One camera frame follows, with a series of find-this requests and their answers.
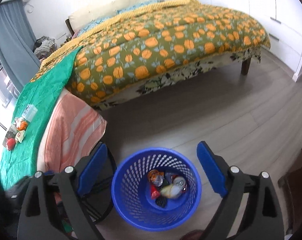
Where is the cream pillow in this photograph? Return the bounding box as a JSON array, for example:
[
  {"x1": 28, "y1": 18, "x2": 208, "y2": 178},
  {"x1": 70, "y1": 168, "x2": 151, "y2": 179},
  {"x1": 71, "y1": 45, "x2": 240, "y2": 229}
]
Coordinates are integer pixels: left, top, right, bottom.
[{"x1": 68, "y1": 0, "x2": 160, "y2": 32}]

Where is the grey blue curtain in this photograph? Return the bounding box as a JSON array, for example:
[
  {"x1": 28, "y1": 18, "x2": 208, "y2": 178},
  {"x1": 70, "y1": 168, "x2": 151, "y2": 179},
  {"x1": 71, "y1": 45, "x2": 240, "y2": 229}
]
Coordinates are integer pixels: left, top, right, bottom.
[{"x1": 0, "y1": 0, "x2": 40, "y2": 92}]

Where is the wooden bed frame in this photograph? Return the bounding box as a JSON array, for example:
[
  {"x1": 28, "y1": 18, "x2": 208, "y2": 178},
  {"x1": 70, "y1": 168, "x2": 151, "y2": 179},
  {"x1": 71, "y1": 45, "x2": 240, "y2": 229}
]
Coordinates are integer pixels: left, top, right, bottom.
[{"x1": 65, "y1": 18, "x2": 253, "y2": 76}]

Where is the red snack wrapper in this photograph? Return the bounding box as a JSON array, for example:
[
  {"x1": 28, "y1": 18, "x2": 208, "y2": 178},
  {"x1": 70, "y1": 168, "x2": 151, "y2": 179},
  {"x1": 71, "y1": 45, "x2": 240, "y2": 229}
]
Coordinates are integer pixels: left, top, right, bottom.
[{"x1": 150, "y1": 184, "x2": 161, "y2": 199}]

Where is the orange pumpkin pattern quilt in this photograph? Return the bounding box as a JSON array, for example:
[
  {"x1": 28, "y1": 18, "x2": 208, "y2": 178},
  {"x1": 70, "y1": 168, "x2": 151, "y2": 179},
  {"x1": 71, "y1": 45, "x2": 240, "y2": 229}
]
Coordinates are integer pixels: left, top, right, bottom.
[{"x1": 37, "y1": 0, "x2": 271, "y2": 110}]

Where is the clear plastic storage box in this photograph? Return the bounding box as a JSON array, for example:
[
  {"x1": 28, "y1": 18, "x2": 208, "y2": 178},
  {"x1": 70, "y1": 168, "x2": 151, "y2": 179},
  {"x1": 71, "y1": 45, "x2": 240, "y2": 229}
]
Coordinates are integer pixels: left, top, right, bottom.
[{"x1": 22, "y1": 104, "x2": 38, "y2": 122}]

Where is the yellow white chip bag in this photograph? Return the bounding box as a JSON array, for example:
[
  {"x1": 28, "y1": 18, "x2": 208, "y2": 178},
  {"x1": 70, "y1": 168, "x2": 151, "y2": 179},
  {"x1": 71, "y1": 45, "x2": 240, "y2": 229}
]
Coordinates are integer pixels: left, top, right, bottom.
[{"x1": 160, "y1": 184, "x2": 182, "y2": 199}]

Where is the blue plastic trash basket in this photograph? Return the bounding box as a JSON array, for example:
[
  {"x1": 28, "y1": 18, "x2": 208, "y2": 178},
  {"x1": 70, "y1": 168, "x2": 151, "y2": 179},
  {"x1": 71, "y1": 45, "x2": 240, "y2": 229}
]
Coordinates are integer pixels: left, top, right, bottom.
[{"x1": 111, "y1": 147, "x2": 202, "y2": 231}]

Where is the white green cardboard box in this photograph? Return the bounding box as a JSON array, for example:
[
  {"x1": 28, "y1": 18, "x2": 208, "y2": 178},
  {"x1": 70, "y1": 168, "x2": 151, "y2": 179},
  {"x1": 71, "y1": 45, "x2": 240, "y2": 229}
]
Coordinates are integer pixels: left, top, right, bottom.
[{"x1": 3, "y1": 125, "x2": 18, "y2": 147}]

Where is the orange white snack packet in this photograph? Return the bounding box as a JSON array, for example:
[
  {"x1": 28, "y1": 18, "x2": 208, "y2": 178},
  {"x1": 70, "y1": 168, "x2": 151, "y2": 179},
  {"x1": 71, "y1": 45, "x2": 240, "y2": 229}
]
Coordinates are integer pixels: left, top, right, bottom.
[{"x1": 14, "y1": 117, "x2": 28, "y2": 131}]

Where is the dark green plastic bag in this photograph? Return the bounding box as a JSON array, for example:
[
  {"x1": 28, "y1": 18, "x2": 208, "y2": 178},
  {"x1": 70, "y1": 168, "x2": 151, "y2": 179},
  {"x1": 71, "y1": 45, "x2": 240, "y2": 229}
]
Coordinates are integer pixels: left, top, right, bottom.
[{"x1": 155, "y1": 196, "x2": 167, "y2": 208}]

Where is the pink striped bed sheet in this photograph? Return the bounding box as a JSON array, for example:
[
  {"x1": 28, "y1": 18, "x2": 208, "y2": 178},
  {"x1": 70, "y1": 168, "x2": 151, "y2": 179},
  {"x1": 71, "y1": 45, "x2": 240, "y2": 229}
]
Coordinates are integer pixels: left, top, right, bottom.
[{"x1": 36, "y1": 89, "x2": 107, "y2": 172}]

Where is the pile of clothes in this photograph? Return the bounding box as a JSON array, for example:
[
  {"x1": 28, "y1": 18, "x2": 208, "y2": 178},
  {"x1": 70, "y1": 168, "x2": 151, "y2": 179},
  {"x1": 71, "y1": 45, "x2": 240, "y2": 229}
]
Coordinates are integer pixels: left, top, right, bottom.
[{"x1": 32, "y1": 36, "x2": 57, "y2": 60}]

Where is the cream green snack packet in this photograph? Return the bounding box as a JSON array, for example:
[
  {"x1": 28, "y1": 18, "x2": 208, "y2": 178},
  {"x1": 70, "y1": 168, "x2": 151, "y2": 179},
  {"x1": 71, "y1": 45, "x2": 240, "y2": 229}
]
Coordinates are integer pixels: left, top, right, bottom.
[{"x1": 15, "y1": 130, "x2": 25, "y2": 143}]

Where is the crushed orange drink can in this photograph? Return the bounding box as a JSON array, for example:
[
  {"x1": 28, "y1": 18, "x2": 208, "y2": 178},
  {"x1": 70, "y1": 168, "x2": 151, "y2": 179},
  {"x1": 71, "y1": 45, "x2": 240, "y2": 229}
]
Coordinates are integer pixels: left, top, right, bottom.
[{"x1": 173, "y1": 176, "x2": 187, "y2": 192}]

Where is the crumpled red plastic wrapper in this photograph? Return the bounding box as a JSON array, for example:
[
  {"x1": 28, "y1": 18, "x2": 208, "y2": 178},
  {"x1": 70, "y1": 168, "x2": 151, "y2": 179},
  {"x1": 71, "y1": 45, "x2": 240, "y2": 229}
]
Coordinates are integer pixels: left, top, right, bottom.
[{"x1": 6, "y1": 138, "x2": 16, "y2": 151}]

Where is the green embroidered bedspread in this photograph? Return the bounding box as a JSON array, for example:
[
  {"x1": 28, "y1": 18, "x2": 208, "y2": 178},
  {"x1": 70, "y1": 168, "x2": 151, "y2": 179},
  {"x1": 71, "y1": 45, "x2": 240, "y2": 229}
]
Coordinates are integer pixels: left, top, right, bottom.
[{"x1": 0, "y1": 47, "x2": 81, "y2": 190}]

